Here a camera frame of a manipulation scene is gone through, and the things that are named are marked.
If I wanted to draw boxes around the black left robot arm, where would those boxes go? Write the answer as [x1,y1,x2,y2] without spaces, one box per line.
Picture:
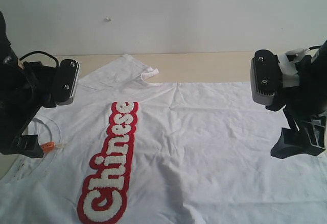
[1,16,57,158]

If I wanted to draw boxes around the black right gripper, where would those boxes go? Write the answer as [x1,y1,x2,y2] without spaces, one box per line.
[265,53,326,158]

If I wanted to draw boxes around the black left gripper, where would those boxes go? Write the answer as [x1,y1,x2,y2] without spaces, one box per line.
[1,47,58,158]

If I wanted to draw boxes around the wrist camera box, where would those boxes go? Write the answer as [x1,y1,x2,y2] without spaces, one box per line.
[51,59,80,106]
[250,49,282,106]

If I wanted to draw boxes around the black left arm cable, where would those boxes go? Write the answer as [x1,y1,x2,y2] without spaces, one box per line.
[19,51,59,68]

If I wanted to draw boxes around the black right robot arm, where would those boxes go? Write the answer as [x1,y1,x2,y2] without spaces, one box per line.
[251,43,326,159]

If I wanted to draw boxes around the white t-shirt red lettering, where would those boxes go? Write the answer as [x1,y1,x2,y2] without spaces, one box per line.
[1,55,326,223]

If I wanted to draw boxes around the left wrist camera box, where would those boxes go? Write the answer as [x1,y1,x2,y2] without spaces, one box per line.
[51,59,80,106]

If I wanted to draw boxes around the orange neck tag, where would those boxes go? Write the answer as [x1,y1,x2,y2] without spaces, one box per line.
[40,141,55,153]

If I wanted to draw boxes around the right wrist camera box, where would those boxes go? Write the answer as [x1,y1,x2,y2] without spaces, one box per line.
[250,49,282,106]

